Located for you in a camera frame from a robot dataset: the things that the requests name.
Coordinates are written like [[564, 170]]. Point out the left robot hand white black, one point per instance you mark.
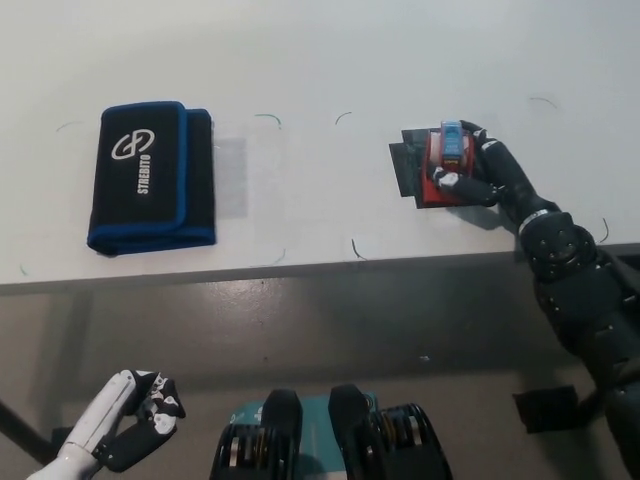
[[107, 415]]

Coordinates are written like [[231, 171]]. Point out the black table leg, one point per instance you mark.
[[20, 425]]

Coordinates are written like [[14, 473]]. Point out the black blue-trimmed fabric notebook case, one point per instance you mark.
[[150, 175]]

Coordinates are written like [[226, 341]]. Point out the red tape dispenser blue label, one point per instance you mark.
[[450, 150]]

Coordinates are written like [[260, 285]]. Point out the right robot hand black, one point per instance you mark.
[[505, 175]]

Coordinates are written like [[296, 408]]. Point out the robot torso black teal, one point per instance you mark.
[[327, 440]]

